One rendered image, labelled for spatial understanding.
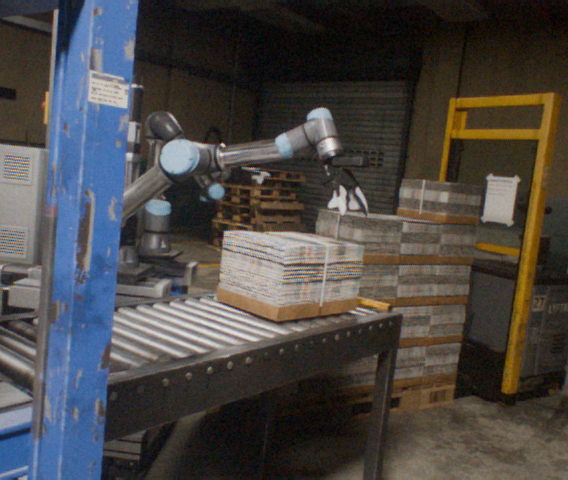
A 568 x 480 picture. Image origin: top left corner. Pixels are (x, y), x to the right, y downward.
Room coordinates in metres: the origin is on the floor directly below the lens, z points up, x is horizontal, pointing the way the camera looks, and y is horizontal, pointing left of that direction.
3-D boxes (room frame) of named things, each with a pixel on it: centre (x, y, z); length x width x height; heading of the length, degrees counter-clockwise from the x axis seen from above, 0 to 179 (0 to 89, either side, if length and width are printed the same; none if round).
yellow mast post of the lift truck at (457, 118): (4.06, -1.05, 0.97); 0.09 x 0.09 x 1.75; 34
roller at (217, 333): (1.64, 0.23, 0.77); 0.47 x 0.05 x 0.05; 52
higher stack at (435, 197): (3.54, -0.88, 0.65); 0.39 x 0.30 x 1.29; 34
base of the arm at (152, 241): (2.79, 0.60, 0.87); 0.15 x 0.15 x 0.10
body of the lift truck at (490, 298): (4.00, -1.54, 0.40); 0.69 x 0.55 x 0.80; 34
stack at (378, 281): (3.13, -0.28, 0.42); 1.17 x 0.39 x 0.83; 124
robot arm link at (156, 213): (2.79, 0.60, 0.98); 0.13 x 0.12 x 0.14; 23
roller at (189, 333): (1.59, 0.27, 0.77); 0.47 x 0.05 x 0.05; 52
